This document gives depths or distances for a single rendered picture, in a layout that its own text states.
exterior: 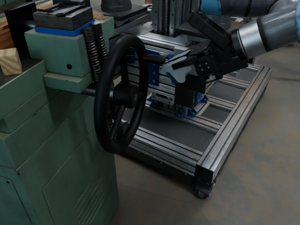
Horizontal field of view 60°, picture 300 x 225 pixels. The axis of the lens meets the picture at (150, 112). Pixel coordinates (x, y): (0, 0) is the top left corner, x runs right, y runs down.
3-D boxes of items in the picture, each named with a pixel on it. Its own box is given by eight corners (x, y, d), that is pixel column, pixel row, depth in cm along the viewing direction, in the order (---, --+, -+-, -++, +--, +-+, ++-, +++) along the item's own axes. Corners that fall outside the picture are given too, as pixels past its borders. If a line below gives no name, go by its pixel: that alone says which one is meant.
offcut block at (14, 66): (5, 67, 56) (-2, 49, 54) (21, 65, 57) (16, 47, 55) (4, 76, 53) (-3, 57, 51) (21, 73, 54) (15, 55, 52)
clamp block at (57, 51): (82, 79, 58) (75, 39, 53) (32, 70, 62) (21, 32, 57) (110, 53, 70) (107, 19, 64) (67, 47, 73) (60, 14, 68)
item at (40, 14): (75, 37, 54) (70, 9, 51) (31, 31, 57) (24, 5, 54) (103, 19, 64) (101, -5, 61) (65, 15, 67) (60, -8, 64)
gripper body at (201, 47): (199, 86, 64) (249, 70, 57) (184, 56, 60) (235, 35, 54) (204, 72, 70) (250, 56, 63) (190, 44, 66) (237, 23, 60)
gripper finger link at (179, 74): (165, 90, 68) (197, 79, 64) (154, 71, 66) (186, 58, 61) (168, 85, 71) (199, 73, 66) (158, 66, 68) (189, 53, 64)
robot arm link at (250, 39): (256, 25, 52) (256, 14, 58) (233, 34, 54) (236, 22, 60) (268, 57, 55) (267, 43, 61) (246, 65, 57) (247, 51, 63)
